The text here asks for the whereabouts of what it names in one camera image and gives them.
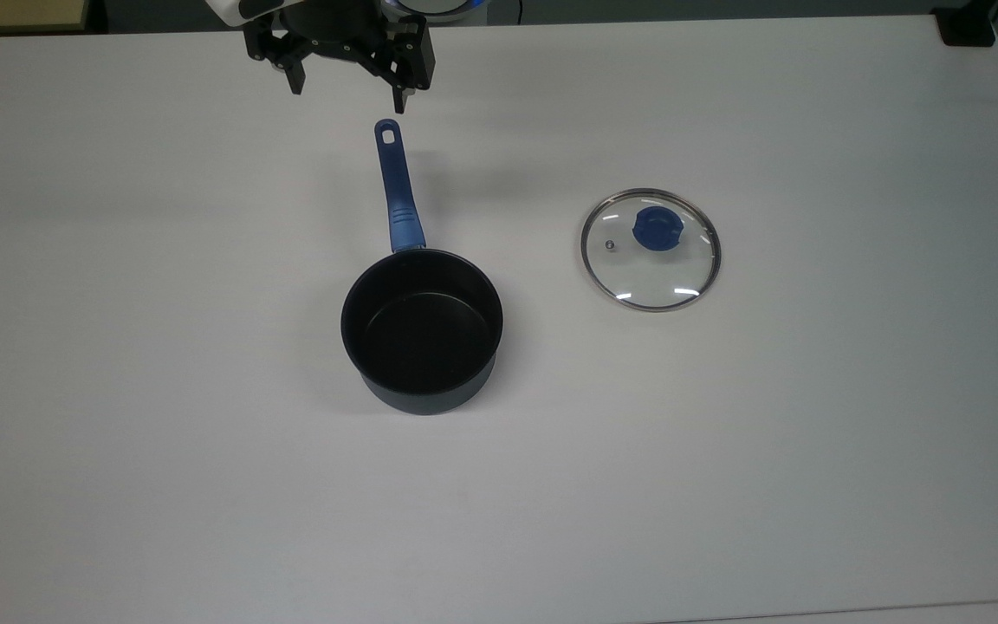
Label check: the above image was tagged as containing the dark saucepan with blue handle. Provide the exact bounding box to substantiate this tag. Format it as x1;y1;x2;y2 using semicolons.
340;119;504;416

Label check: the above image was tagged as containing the wooden board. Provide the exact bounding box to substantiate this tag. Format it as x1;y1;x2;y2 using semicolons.
0;0;89;36

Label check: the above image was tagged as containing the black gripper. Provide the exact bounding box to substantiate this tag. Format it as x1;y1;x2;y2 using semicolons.
245;0;437;115

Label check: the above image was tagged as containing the black table clamp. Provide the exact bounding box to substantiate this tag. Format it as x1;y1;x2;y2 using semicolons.
935;4;998;48

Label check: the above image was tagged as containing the glass lid with blue knob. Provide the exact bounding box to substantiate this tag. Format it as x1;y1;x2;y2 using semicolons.
580;187;723;313

